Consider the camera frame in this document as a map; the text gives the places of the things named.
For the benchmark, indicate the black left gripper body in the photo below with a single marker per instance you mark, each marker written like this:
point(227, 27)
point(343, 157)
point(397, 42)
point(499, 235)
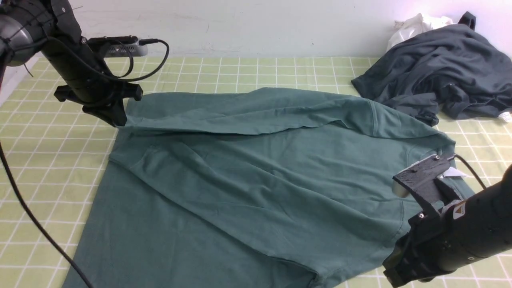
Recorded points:
point(92, 97)

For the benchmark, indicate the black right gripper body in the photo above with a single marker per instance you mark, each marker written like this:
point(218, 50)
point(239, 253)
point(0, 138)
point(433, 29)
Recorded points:
point(430, 249)

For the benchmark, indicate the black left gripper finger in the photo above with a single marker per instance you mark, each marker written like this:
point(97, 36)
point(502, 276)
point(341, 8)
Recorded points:
point(114, 113)

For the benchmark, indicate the green long-sleeved shirt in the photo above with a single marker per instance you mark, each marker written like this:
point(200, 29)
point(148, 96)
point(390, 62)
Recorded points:
point(275, 188)

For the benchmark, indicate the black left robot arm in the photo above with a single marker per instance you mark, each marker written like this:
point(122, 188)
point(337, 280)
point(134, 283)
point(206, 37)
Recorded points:
point(49, 27)

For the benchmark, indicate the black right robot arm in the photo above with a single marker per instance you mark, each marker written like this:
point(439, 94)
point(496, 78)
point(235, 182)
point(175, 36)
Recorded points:
point(485, 222)

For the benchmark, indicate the dark grey crumpled garment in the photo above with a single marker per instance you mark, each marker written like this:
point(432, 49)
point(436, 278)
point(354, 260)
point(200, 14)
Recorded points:
point(452, 69)

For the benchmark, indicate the white crumpled cloth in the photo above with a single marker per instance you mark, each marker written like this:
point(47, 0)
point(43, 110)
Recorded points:
point(420, 23)

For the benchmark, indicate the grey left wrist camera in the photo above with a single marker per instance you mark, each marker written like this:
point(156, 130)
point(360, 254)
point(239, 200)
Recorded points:
point(120, 46)

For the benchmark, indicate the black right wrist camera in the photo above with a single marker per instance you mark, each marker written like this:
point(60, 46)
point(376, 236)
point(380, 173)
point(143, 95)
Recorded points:
point(422, 181)

